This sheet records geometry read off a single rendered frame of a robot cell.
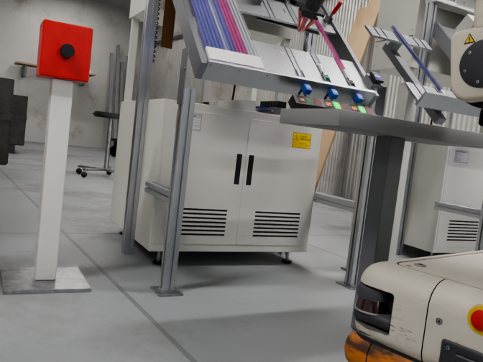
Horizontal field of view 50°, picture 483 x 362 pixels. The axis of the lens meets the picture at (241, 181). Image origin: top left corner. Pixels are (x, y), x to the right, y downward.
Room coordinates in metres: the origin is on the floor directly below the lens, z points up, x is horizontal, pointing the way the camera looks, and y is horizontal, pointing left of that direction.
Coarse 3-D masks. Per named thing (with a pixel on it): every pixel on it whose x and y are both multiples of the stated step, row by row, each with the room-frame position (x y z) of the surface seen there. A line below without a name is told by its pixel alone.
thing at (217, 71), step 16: (208, 64) 1.58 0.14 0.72; (224, 64) 1.60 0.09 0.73; (224, 80) 1.65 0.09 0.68; (240, 80) 1.67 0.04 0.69; (256, 80) 1.68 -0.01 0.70; (272, 80) 1.70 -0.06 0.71; (288, 80) 1.72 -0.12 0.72; (304, 80) 1.74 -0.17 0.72; (320, 80) 1.77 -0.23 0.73; (320, 96) 1.82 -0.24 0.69; (352, 96) 1.86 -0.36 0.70; (368, 96) 1.88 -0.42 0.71
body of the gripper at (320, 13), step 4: (308, 0) 1.94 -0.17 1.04; (312, 0) 1.93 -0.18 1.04; (316, 0) 1.92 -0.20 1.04; (320, 0) 1.93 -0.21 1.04; (296, 4) 1.97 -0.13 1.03; (300, 4) 1.96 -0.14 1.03; (304, 4) 1.97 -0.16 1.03; (308, 4) 1.94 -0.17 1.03; (312, 4) 1.93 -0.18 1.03; (316, 4) 1.93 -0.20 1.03; (320, 4) 1.94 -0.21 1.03; (300, 8) 1.94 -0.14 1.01; (304, 8) 1.94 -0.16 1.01; (308, 8) 1.95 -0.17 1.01; (312, 8) 1.94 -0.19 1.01; (316, 8) 1.94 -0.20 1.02; (320, 8) 2.01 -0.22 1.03; (308, 12) 1.94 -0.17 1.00; (312, 12) 1.95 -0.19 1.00; (316, 12) 1.96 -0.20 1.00; (320, 12) 1.97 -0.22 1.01; (320, 16) 1.97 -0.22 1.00; (324, 16) 1.97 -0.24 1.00
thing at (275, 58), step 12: (204, 48) 1.66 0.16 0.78; (264, 48) 1.81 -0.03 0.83; (276, 48) 1.85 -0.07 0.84; (288, 48) 1.88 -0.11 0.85; (264, 60) 1.76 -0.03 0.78; (276, 60) 1.79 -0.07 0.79; (288, 60) 1.82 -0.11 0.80; (300, 60) 1.86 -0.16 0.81; (312, 60) 1.89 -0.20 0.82; (324, 60) 1.93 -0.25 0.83; (288, 72) 1.77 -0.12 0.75; (300, 72) 1.80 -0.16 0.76; (312, 72) 1.84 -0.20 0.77; (336, 72) 1.91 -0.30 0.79; (348, 72) 1.95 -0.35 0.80; (348, 84) 1.88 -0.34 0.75; (360, 84) 1.92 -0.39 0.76
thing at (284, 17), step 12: (240, 0) 1.99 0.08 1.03; (264, 0) 2.08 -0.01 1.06; (276, 0) 2.12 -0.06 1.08; (252, 12) 1.96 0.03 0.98; (264, 12) 2.00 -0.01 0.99; (276, 12) 2.04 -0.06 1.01; (288, 12) 2.09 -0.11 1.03; (276, 24) 2.08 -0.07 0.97; (288, 24) 2.11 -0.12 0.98; (324, 24) 2.15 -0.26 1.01
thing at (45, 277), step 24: (48, 24) 1.49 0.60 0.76; (72, 24) 1.52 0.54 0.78; (48, 48) 1.49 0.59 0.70; (72, 48) 1.50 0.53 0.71; (48, 72) 1.50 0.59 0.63; (72, 72) 1.53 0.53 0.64; (72, 96) 1.55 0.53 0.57; (48, 120) 1.53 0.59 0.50; (48, 144) 1.52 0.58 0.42; (48, 168) 1.52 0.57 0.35; (48, 192) 1.53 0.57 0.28; (48, 216) 1.53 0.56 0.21; (48, 240) 1.53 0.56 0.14; (48, 264) 1.54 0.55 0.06; (24, 288) 1.44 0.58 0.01; (48, 288) 1.46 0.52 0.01; (72, 288) 1.49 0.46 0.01
